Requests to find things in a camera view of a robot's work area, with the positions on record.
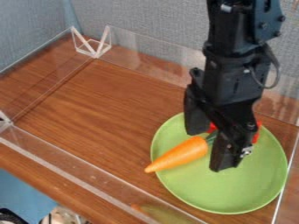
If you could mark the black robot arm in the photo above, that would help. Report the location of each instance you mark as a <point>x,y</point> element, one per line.
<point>241,25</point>

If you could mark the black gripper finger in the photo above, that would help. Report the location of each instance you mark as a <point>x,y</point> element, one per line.
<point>228,151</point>
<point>196,122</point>

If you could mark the orange toy carrot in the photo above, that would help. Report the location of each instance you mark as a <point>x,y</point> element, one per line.
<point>187,151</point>

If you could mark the green round plate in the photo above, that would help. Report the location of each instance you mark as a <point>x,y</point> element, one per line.
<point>236,190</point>

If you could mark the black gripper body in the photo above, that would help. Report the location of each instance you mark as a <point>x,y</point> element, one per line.
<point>228,85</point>

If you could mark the clear acrylic barrier wall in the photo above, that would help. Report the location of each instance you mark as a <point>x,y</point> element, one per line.
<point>81,104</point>

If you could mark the red rectangular block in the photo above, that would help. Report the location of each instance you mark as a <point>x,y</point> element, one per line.
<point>255,135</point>

